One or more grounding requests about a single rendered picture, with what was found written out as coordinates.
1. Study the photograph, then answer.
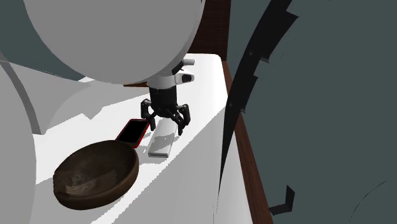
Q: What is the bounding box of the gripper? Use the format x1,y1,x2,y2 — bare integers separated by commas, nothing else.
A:
140,87,192,137

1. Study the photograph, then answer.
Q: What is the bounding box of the red phone with black screen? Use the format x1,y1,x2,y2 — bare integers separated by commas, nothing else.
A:
115,118,151,150

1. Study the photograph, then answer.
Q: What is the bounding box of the brown wooden bowl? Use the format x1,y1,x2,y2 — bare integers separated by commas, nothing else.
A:
52,140,140,211

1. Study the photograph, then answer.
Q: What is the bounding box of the white remote control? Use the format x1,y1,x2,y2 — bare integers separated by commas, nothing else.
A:
148,118,179,158

